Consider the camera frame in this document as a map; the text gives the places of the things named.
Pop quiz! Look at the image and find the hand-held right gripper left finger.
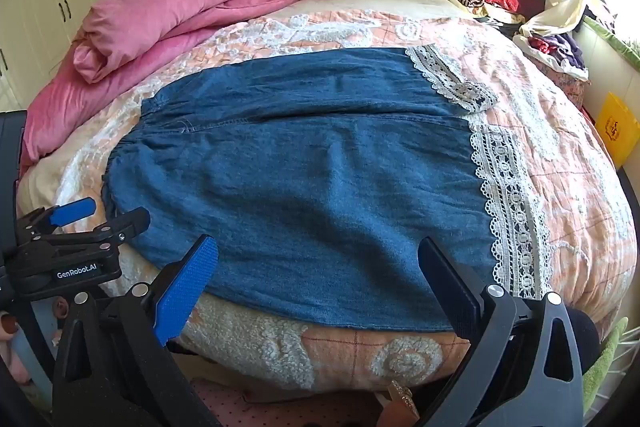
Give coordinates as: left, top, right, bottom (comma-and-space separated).
52, 234, 221, 427

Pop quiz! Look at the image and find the blue denim pants lace trim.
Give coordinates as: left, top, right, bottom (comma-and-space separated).
102, 47, 553, 333

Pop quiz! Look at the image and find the peach lace-pattern blanket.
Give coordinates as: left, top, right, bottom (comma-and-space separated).
17, 0, 638, 393

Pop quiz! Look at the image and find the yellow bag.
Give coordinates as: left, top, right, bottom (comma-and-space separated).
595, 93, 640, 168

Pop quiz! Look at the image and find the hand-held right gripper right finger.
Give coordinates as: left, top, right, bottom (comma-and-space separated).
417, 237, 586, 427

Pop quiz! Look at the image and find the pink quilt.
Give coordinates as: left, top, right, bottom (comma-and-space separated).
22, 0, 308, 168

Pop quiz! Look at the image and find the green towel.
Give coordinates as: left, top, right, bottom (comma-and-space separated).
582, 317, 631, 415

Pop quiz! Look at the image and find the pink dotted sheet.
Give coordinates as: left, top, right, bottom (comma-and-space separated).
192, 379, 391, 427

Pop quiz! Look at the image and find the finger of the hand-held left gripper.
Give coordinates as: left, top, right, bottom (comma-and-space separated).
15, 198, 97, 238
30, 207, 151, 254

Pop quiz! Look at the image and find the purple clothes heap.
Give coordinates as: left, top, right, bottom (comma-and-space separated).
515, 32, 591, 82

